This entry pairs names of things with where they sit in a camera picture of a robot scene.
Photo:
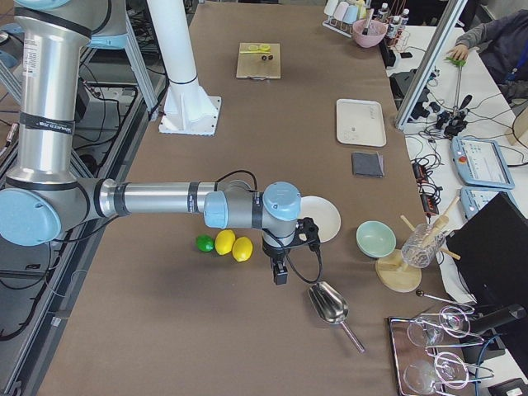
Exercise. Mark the cream round plate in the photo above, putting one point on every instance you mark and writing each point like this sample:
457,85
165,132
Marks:
324,214

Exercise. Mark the seated person in blue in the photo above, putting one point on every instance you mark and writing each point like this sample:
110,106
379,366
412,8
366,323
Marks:
505,54

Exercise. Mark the grey folded cloth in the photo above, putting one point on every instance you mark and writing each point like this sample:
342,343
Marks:
367,164

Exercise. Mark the cream rectangular tray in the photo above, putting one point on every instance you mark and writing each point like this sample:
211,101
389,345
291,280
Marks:
360,122

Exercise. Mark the yellow lemon outer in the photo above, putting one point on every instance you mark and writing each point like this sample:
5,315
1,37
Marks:
242,249

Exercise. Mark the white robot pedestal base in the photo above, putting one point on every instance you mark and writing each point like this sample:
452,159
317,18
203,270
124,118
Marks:
187,109

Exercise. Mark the mint green bowl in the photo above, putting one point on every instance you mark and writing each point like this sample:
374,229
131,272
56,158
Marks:
375,239

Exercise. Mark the wine glass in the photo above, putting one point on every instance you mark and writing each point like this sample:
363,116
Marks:
441,376
430,329

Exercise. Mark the steel scoop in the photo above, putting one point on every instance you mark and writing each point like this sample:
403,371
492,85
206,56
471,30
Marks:
332,308

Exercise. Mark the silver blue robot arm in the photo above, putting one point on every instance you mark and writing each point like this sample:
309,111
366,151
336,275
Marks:
42,198

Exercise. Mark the blue teach pendant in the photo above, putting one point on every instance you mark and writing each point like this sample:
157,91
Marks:
479,162
474,198

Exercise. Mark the clear textured glass cup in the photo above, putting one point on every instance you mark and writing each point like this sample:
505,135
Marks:
422,246

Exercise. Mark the wooden cutting board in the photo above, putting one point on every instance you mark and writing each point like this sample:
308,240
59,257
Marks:
250,66

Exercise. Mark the person's hand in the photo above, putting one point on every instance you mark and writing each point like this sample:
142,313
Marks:
458,52

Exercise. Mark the black glass rack tray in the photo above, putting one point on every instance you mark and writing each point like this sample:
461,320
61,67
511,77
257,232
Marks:
405,353

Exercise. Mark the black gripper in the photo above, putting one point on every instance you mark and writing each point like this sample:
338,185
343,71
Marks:
273,252

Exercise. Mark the yellow lemon near lime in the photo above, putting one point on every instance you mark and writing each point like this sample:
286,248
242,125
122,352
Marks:
224,241

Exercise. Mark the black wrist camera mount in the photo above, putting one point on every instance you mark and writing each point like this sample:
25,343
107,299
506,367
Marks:
308,232

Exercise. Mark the green lime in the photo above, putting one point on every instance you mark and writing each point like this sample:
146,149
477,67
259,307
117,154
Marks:
205,243

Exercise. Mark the wooden cup stand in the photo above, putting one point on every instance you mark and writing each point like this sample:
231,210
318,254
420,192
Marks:
399,276

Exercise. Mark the aluminium frame post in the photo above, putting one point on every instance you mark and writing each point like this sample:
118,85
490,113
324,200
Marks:
447,22

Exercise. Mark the bottle rack with bottles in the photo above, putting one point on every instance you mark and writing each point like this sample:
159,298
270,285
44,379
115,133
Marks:
394,15

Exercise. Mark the wine glass lower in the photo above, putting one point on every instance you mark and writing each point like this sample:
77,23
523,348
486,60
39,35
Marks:
441,376

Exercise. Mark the pastel cup rack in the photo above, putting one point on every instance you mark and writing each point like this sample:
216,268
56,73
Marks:
341,15

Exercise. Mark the wine glass upper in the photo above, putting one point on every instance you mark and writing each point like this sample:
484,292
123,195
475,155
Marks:
430,329

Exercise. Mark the small dark spoon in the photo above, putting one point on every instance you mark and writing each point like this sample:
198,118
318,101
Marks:
422,294

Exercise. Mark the grabber stick tool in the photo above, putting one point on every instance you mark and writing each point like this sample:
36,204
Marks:
455,117

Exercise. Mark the black monitor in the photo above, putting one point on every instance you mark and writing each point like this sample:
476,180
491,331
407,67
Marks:
493,253

